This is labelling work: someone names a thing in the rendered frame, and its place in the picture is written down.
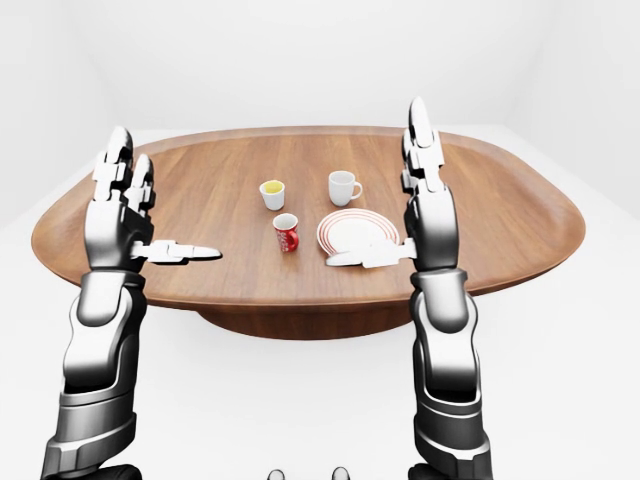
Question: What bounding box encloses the white mug with handle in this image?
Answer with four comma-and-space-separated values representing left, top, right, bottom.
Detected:
328, 170, 363, 208

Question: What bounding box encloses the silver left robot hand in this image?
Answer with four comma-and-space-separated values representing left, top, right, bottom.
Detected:
83, 125, 223, 274

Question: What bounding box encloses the white cup with yellow inside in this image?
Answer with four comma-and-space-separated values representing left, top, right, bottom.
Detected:
259, 179, 286, 212

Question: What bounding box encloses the white plate with red rings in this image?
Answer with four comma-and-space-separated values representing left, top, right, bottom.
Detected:
316, 208, 401, 257

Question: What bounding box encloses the round dark wooden table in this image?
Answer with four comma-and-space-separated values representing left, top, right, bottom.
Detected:
30, 125, 587, 342

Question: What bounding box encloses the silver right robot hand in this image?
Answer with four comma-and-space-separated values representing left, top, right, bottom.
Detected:
325, 96, 460, 274

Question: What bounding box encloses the red mug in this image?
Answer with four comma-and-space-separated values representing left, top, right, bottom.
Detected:
272, 212, 301, 254

